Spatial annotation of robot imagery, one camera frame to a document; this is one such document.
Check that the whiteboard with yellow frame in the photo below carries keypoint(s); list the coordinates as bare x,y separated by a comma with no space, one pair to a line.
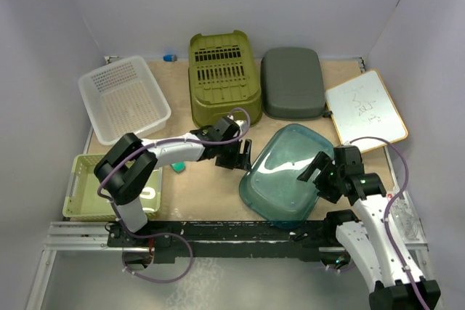
364,113

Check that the grey plastic tray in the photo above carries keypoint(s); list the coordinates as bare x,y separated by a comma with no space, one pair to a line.
292,84

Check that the small teal green block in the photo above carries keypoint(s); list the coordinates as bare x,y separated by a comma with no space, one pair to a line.
178,167

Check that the white perforated plastic basket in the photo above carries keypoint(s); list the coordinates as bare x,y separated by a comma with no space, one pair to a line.
124,97

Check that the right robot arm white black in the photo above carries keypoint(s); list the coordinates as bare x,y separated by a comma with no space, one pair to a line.
367,233

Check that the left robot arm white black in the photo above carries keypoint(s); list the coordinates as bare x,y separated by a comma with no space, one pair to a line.
125,169

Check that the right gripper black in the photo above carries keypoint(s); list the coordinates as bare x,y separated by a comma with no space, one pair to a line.
322,162

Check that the small blue object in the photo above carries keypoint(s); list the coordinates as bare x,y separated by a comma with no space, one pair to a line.
170,58

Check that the blue transparent basket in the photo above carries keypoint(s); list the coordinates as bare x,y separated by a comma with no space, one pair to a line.
272,189

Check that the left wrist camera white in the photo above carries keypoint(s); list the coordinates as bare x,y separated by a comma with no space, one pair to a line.
243,127

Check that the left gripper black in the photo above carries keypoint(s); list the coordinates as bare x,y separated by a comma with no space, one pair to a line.
239,161

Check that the light green plastic tray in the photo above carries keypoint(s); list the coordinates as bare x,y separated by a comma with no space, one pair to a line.
82,202

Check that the large olive green basket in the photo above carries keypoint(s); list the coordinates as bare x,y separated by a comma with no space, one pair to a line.
223,75

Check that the clear plastic packet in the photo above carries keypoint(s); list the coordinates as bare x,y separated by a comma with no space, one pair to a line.
407,221

